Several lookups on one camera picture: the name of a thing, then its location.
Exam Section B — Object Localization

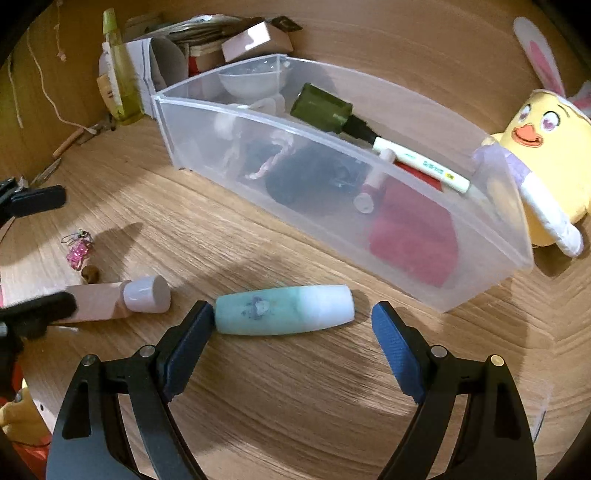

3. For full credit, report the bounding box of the white sachet with orange label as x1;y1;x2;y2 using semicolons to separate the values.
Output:
96;44;123;121

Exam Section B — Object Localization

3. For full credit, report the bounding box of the white hanging string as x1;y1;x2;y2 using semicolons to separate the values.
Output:
7;32;86;131

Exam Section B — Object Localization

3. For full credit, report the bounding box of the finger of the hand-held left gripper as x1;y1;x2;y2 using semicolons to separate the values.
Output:
0;292;78;340
9;185;66;217

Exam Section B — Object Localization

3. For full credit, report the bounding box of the white paper bag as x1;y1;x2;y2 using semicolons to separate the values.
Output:
124;37;189;93

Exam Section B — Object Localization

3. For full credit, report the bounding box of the clear plastic bin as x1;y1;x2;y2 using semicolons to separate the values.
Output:
151;53;535;313

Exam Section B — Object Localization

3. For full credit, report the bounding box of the red cloth pouch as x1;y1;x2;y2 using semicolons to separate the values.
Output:
368;173;458;287

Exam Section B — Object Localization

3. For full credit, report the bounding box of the small pink tube white cap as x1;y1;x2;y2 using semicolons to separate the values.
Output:
353;150;398;214

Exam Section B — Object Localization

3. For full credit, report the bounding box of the pink bead charm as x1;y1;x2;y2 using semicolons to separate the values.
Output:
62;229;100;283

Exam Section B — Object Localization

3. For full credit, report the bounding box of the green pump bottle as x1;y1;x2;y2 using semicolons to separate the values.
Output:
290;83;377;145

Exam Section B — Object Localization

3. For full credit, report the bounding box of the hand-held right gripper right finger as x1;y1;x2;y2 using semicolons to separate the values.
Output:
372;301;539;480

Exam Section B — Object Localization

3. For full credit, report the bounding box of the black pouch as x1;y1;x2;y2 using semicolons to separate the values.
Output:
265;148;365;208

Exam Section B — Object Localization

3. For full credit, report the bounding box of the wooden-handled tool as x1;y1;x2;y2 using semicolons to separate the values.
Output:
53;121;116;158

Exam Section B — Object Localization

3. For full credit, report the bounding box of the small pink box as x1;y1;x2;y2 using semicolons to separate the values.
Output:
222;21;294;63

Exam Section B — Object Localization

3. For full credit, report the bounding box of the clear plastic cup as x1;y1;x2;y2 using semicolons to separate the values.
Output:
218;62;282;100

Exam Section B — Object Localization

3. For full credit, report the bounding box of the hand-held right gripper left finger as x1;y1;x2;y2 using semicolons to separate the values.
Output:
46;300;215;480

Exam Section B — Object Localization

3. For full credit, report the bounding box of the pink and white twisted cord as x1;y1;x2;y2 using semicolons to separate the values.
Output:
245;134;296;182

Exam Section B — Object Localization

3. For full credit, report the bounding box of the yellow chick plush toy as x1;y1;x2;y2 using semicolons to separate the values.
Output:
471;16;591;258

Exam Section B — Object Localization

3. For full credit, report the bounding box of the pink bottle with lilac cap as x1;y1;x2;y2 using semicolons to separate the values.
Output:
65;275;171;324

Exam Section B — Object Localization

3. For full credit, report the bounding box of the mint green tube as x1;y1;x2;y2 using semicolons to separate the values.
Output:
215;285;355;335

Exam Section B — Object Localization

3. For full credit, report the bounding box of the yellow-green spray bottle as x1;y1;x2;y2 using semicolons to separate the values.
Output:
102;8;145;123

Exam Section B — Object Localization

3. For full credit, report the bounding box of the red and white box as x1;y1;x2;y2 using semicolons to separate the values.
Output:
188;46;227;77

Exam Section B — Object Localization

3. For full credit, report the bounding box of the white marker pen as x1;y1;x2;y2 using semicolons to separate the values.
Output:
372;137;471;195

